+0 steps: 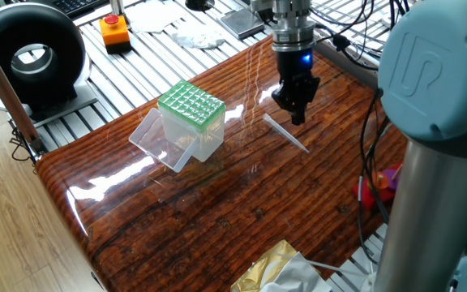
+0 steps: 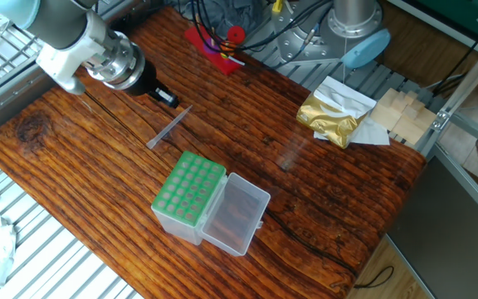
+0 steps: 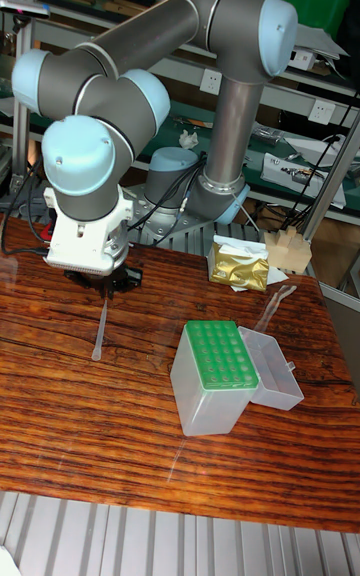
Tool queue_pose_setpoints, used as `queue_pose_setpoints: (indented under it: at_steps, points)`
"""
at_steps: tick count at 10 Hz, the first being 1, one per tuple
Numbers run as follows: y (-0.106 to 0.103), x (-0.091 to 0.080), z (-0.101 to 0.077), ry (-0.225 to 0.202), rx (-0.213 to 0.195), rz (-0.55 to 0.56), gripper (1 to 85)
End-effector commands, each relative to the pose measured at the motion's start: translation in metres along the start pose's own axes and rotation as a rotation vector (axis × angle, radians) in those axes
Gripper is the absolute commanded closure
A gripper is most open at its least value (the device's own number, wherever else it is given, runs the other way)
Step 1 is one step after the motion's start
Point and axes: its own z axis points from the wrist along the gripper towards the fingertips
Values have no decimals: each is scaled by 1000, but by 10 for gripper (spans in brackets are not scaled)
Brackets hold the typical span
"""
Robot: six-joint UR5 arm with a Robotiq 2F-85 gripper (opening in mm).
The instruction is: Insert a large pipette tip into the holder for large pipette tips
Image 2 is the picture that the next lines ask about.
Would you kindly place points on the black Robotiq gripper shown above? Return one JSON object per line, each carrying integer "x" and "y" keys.
{"x": 145, "y": 83}

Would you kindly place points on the clear large pipette tip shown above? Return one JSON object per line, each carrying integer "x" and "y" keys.
{"x": 168, "y": 128}

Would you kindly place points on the clear tip box green rack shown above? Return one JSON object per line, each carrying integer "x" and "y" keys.
{"x": 189, "y": 191}

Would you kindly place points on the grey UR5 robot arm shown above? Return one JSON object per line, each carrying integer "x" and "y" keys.
{"x": 64, "y": 25}

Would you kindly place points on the purple toy disc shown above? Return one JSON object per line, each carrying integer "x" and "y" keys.
{"x": 210, "y": 46}

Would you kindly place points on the orange green stacked rings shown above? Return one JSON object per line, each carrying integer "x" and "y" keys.
{"x": 227, "y": 49}

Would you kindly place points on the red toy disc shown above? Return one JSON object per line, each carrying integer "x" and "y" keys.
{"x": 236, "y": 34}

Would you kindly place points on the grey cloth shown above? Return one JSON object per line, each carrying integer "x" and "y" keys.
{"x": 243, "y": 14}

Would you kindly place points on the gold foil bag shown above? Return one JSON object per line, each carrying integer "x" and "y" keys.
{"x": 326, "y": 118}

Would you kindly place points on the white paper under bag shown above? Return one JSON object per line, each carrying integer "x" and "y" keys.
{"x": 372, "y": 133}

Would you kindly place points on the wooden block puzzle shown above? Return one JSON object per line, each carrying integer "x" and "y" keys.
{"x": 401, "y": 116}

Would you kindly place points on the aluminium frame structure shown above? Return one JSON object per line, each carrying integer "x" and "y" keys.
{"x": 471, "y": 66}

